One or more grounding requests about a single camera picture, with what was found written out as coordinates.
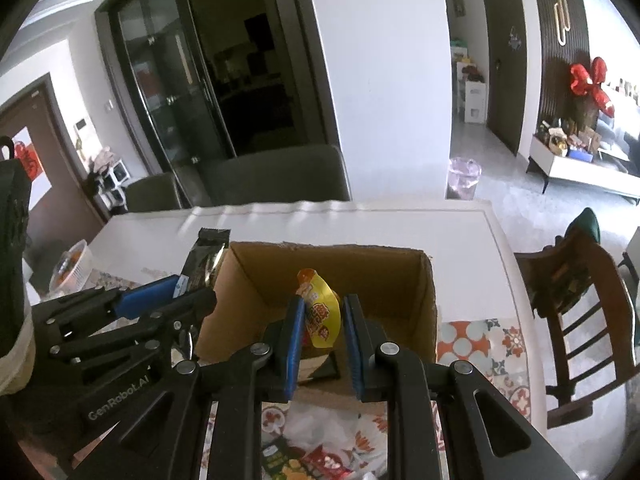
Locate black framed glass sliding door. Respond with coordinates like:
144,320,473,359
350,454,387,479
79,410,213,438
95,0,331,176

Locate small grey upholstered chair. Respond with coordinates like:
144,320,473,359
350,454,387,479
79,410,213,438
125,172,183,213

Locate red snack packet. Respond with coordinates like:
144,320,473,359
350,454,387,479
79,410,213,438
300,447,361,480

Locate dark brown room door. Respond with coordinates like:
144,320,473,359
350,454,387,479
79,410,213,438
480,0,531,156

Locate white shoe rack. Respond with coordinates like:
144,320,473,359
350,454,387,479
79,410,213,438
87,147,131,211

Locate red and white door decoration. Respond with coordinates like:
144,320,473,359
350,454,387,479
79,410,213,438
10,127,53,211

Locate yellow snack packet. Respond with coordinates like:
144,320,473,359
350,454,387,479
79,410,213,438
296,267,342,348

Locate dark green cloth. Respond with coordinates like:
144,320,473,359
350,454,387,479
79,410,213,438
565,207,601,246

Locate trash bin with pink bag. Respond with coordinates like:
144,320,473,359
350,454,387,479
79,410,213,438
446,157,482,200

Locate gift boxes on cabinet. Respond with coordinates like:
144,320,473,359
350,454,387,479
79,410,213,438
537,117,601,158

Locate gold wall ornament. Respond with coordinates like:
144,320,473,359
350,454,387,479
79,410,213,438
552,0,573,46

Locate black gold snack packet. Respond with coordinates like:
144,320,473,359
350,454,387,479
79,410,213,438
177,227,232,293

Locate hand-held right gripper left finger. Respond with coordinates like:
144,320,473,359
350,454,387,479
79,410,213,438
65,295,308,480

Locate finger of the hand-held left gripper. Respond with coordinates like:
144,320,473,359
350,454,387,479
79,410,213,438
47,287,218,376
32,274,182,356

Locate floral patterned table mat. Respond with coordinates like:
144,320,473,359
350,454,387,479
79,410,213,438
90,267,531,480

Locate clear plastic basket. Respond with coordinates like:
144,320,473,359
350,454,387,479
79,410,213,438
50,239,96,291

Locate red foil balloon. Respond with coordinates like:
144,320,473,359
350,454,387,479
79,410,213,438
570,57,618,116

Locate brown entry door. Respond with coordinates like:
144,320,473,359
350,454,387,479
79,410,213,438
0,74,108,241

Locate large grey upholstered chair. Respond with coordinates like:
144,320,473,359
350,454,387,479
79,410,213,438
200,144,351,208

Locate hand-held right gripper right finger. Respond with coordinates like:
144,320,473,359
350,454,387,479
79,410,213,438
341,294,583,480

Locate brown cardboard box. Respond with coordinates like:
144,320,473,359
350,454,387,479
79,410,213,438
195,241,440,396

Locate dark wooden chair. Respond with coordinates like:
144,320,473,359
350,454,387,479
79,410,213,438
515,207,638,428

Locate dark green cracker packet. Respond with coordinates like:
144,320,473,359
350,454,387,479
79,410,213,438
261,437,301,480

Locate white low cabinet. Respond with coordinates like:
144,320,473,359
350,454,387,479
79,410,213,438
525,132,640,206

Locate white hallway shelf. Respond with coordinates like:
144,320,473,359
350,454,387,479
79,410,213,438
450,37,488,126

